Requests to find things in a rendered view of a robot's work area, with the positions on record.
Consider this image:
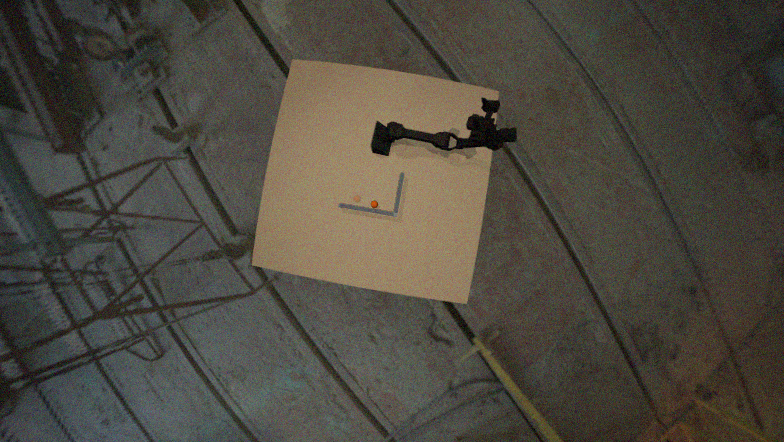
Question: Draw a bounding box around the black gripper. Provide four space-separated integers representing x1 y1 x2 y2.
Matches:
469 97 500 144

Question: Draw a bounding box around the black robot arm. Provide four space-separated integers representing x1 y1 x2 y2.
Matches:
375 114 517 151

